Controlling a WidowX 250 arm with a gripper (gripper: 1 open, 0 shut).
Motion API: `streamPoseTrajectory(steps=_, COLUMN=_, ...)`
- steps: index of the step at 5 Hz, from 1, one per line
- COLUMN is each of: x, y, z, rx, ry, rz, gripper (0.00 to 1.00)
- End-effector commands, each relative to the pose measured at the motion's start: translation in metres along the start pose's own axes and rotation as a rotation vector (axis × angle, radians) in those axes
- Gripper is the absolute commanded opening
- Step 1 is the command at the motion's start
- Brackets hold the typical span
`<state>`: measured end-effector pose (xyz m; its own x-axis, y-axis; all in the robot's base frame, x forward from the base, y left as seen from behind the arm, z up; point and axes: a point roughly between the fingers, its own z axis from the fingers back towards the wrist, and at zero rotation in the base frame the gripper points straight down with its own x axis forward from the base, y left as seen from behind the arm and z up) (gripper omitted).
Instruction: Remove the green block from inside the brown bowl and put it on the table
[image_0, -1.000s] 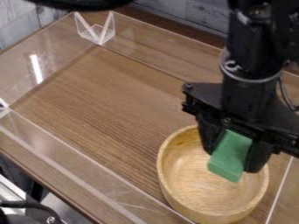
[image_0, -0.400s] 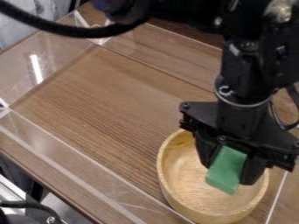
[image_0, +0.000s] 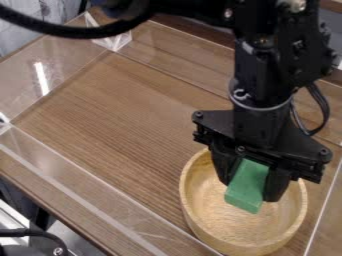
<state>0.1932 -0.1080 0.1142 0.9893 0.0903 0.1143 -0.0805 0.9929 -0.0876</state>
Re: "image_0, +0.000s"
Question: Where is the green rectangular block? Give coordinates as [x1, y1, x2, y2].
[224, 158, 268, 214]

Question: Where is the clear acrylic corner bracket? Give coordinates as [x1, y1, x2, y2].
[84, 12, 132, 52]

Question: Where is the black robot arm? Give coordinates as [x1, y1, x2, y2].
[91, 0, 336, 202]

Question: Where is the black cable bottom left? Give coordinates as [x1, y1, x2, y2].
[0, 229, 71, 256]

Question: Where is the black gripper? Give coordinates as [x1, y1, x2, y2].
[192, 80, 332, 202]

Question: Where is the brown wooden bowl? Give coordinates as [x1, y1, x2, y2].
[179, 149, 308, 256]

